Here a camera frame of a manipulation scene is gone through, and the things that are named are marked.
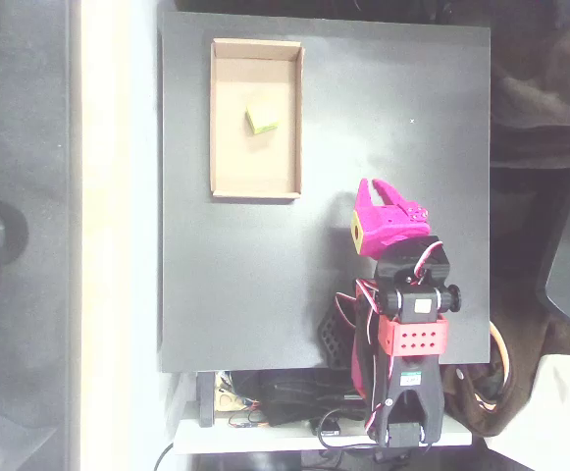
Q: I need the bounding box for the green cube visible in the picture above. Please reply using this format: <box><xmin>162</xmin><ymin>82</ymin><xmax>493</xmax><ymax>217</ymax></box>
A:
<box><xmin>244</xmin><ymin>100</ymin><xmax>281</xmax><ymax>135</ymax></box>

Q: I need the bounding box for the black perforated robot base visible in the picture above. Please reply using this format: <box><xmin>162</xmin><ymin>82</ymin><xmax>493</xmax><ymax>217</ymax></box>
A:
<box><xmin>316</xmin><ymin>299</ymin><xmax>360</xmax><ymax>370</ymax></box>

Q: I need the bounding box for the shallow cardboard box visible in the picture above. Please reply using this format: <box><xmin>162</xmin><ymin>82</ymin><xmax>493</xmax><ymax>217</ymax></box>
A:
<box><xmin>209</xmin><ymin>37</ymin><xmax>305</xmax><ymax>200</ymax></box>

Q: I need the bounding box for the brown garment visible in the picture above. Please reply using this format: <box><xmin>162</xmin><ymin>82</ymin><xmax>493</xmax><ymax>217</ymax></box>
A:
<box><xmin>490</xmin><ymin>4</ymin><xmax>570</xmax><ymax>131</ymax></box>

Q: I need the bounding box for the small black connector box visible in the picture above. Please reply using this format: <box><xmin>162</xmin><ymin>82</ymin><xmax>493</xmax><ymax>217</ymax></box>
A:
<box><xmin>310</xmin><ymin>416</ymin><xmax>343</xmax><ymax>438</ymax></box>

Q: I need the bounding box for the brown bag with rivet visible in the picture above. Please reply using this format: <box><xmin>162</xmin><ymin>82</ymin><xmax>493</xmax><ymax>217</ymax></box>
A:
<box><xmin>439</xmin><ymin>287</ymin><xmax>560</xmax><ymax>439</ymax></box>

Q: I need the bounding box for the wooden electronics board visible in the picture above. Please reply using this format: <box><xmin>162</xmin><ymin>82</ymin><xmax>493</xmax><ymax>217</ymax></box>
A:
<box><xmin>214</xmin><ymin>372</ymin><xmax>262</xmax><ymax>414</ymax></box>

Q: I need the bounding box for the white cloth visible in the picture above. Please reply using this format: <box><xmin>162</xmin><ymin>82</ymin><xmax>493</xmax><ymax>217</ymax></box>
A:
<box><xmin>484</xmin><ymin>352</ymin><xmax>570</xmax><ymax>471</ymax></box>

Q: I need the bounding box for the orange cable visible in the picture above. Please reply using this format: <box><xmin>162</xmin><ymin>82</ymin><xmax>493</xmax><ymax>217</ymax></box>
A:
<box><xmin>478</xmin><ymin>321</ymin><xmax>512</xmax><ymax>414</ymax></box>

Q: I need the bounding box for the black looped cable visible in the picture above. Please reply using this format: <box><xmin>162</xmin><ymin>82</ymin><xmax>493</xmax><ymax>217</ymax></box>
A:
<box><xmin>315</xmin><ymin>409</ymin><xmax>445</xmax><ymax>451</ymax></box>

